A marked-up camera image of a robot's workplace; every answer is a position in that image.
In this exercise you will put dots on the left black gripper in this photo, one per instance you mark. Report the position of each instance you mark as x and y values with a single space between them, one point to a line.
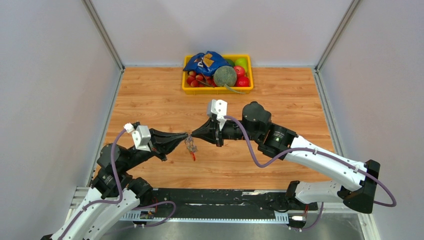
163 142

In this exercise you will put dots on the yellow plastic bin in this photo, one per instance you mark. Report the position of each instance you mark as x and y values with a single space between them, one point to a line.
221 90

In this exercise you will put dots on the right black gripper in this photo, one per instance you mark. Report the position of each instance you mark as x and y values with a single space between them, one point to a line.
206 133

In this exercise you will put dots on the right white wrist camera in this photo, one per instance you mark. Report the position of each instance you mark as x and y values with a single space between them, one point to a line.
219 108

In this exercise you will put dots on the red handled key ring holder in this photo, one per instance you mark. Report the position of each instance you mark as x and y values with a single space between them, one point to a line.
190 146

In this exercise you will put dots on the green apple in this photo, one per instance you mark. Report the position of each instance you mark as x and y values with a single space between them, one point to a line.
242 62

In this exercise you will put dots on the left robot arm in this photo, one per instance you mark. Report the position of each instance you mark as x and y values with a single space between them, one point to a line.
114 192

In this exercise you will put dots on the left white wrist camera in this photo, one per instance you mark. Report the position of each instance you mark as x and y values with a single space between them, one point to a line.
140 134

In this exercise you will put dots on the red tomato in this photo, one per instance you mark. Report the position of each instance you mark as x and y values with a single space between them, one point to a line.
242 82

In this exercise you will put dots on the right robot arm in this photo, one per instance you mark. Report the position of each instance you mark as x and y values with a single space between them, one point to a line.
352 183

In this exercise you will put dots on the bunch of red fruits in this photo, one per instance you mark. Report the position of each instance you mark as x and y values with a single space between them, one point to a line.
198 80

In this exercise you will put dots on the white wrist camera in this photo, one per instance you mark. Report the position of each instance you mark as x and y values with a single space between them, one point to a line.
140 134
219 108

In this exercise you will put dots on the green melon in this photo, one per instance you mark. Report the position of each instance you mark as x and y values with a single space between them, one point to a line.
225 77

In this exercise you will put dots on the red apple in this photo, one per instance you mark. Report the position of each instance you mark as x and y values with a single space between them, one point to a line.
240 71

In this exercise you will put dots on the blue snack bag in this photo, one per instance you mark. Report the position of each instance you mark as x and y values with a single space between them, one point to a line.
205 63

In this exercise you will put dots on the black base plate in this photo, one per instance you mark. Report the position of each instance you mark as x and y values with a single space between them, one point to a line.
222 204

